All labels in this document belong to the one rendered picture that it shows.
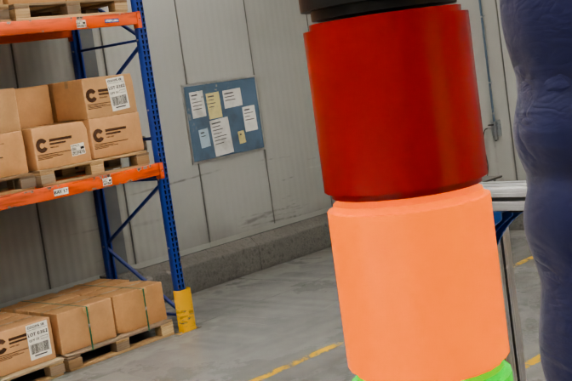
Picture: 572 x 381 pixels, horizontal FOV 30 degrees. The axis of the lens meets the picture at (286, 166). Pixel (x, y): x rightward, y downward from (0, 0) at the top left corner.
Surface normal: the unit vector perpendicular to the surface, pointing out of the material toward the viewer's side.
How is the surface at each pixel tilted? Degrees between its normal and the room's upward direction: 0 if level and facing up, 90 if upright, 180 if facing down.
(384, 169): 90
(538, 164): 109
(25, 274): 90
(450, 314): 90
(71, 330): 91
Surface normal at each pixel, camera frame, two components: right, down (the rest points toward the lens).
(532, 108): -0.95, -0.10
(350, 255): -0.79, 0.16
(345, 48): -0.60, 0.15
